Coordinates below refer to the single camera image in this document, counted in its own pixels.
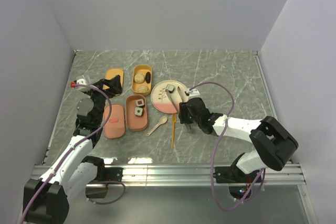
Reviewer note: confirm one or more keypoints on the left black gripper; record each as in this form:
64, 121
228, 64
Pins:
114, 84

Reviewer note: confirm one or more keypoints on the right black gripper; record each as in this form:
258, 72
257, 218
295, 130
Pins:
182, 115

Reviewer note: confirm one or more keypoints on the metal tongs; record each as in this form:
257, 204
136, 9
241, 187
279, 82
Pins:
170, 96

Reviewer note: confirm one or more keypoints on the steamed bun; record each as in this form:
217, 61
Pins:
139, 78
143, 89

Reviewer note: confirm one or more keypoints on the yellow sushi roll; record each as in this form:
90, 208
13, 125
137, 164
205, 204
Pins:
170, 88

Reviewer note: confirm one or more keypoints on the red sushi roll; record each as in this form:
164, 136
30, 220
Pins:
140, 103

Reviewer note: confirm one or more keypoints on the black sea cucumber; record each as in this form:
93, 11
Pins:
148, 77

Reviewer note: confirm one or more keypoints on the green sushi roll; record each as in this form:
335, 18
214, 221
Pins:
138, 111

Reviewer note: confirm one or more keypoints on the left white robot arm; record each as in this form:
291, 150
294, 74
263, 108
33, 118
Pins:
47, 198

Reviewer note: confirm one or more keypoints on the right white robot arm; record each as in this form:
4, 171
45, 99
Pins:
273, 144

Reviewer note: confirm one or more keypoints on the orange lunch box lid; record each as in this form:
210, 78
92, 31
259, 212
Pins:
110, 74

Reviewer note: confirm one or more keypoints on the orange lunch box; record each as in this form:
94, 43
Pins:
142, 69

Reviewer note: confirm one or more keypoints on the pink lunch box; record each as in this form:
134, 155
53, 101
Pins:
135, 123

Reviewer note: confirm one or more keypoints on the pink lunch box lid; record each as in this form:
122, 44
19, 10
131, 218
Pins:
115, 127

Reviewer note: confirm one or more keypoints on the orange plastic fork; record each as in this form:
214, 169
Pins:
174, 119

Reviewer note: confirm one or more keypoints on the beige spoon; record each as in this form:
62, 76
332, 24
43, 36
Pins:
161, 121

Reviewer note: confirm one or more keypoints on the pink and cream plate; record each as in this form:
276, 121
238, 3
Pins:
159, 97

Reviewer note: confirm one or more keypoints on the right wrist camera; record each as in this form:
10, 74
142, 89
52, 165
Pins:
192, 93

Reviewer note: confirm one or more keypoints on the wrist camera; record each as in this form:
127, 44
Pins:
192, 93
81, 82

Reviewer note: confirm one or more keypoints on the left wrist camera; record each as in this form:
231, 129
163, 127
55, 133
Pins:
81, 82

